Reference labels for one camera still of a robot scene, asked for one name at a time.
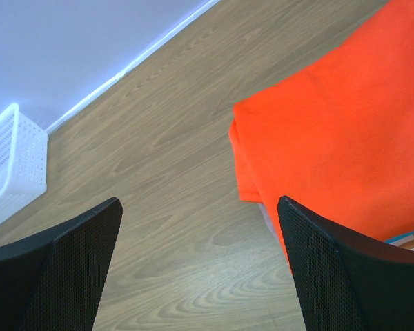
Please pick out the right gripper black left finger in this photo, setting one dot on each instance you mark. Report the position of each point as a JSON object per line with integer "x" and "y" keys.
{"x": 54, "y": 279}

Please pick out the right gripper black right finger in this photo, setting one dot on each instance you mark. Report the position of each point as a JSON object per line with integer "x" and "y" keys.
{"x": 345, "y": 280}

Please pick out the folded teal t shirt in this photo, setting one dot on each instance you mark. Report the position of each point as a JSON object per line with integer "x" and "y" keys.
{"x": 400, "y": 237}

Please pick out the folded pink printed t shirt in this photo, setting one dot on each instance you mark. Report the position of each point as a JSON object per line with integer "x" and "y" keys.
{"x": 407, "y": 243}

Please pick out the white plastic perforated basket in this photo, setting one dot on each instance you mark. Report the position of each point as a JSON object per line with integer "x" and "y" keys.
{"x": 23, "y": 161}

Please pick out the folded orange t shirt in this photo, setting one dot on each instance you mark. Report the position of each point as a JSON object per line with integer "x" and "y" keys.
{"x": 338, "y": 136}

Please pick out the aluminium back frame rail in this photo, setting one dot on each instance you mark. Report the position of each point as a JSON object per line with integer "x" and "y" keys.
{"x": 88, "y": 99}

